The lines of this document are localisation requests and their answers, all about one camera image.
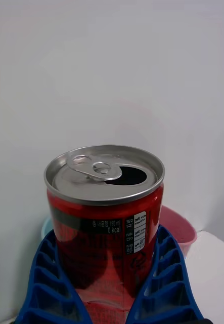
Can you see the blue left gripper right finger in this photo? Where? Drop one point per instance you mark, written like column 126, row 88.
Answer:
column 167, row 283

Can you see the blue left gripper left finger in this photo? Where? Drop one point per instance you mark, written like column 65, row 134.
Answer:
column 48, row 286

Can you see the red drink can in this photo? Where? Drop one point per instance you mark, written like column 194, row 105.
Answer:
column 104, row 217

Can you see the pink plastic bin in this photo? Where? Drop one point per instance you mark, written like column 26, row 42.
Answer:
column 178, row 227

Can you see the pale blue plastic bin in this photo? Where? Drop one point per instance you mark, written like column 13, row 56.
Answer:
column 47, row 226

